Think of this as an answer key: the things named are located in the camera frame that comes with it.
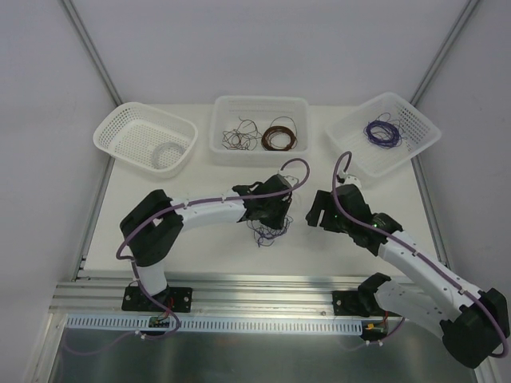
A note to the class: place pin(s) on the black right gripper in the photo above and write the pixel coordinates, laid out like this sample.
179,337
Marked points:
320,207

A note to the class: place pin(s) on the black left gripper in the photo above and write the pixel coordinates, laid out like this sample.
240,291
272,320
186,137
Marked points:
272,213

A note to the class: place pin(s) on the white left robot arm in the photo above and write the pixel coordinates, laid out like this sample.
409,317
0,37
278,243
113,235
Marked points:
153,226

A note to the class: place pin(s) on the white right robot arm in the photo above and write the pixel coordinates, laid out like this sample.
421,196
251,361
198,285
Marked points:
473,324

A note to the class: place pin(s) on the white slotted middle basket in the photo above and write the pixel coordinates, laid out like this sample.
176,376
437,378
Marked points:
257,131

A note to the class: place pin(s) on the white perforated right basket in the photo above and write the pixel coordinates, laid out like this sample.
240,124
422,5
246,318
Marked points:
382,134

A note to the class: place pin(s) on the white perforated basket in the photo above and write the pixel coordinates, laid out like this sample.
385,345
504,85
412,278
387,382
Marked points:
382,134
147,138

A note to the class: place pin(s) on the white perforated left basket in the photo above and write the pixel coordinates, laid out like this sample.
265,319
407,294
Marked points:
147,138

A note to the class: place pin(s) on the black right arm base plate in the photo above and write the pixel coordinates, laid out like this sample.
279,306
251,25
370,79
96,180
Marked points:
355,303

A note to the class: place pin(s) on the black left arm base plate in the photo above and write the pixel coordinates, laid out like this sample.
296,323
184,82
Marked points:
178,299

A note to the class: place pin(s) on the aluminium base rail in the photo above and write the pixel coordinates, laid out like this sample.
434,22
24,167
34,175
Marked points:
224,295

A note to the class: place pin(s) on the white slotted cable duct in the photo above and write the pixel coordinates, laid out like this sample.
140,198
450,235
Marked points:
348,327

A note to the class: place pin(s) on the right aluminium corner post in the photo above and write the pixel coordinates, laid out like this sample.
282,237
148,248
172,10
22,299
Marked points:
459,25

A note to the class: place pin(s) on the aluminium corner post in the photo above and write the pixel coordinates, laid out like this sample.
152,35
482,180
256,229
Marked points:
85,39
459,25

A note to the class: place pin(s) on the left aluminium corner post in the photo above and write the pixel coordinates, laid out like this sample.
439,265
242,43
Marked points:
85,39

